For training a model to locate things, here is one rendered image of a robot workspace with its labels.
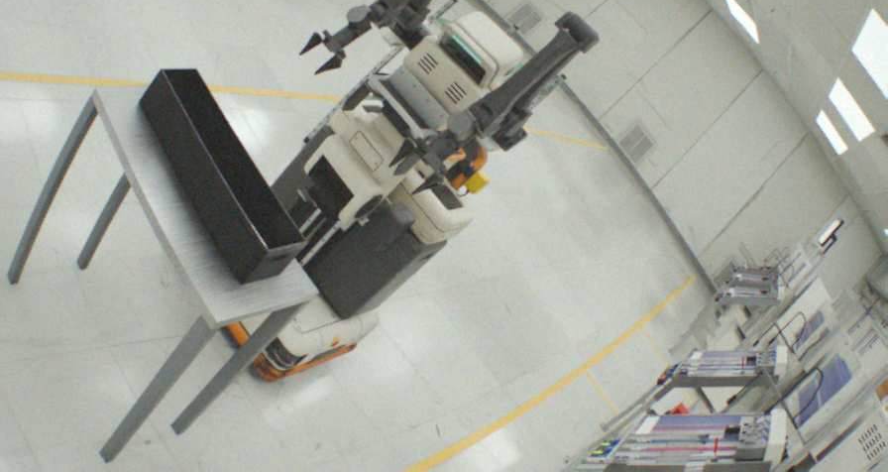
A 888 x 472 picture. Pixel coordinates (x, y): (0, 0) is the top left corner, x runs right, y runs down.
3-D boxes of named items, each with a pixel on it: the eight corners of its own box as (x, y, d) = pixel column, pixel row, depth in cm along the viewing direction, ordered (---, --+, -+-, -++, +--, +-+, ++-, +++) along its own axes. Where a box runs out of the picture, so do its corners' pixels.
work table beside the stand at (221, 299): (82, 260, 237) (187, 83, 210) (183, 432, 224) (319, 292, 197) (6, 275, 195) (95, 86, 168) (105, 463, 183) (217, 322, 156)
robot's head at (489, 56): (467, 31, 260) (481, 5, 247) (513, 77, 256) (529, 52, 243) (431, 47, 253) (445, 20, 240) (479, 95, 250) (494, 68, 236)
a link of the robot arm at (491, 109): (601, 40, 214) (573, 12, 216) (597, 38, 209) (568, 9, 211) (493, 140, 229) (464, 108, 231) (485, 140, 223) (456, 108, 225)
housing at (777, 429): (758, 477, 232) (767, 443, 231) (764, 438, 276) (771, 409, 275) (776, 476, 228) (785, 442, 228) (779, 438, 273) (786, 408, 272)
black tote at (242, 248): (279, 275, 188) (308, 242, 184) (241, 286, 172) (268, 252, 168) (173, 99, 198) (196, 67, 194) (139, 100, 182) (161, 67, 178)
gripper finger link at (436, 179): (416, 197, 219) (448, 173, 220) (397, 175, 220) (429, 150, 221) (418, 204, 225) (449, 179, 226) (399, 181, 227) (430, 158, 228)
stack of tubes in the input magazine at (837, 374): (799, 427, 227) (850, 379, 218) (798, 394, 273) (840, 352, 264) (812, 449, 224) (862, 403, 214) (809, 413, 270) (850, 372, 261)
